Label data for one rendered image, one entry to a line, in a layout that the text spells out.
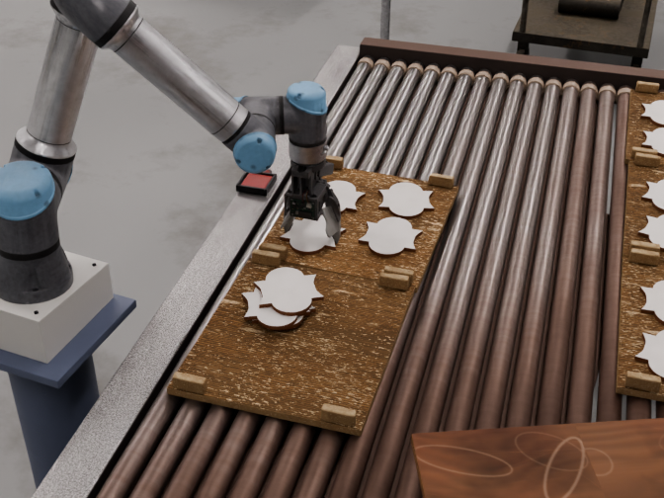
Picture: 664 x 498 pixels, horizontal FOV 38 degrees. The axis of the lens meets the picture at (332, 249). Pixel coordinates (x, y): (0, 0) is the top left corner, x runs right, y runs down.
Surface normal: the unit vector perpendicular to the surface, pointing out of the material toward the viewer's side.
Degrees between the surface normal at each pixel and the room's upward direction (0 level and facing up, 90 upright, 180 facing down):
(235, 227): 0
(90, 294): 90
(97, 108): 0
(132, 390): 0
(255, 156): 87
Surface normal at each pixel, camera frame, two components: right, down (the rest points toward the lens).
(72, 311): 0.92, 0.22
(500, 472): 0.00, -0.82
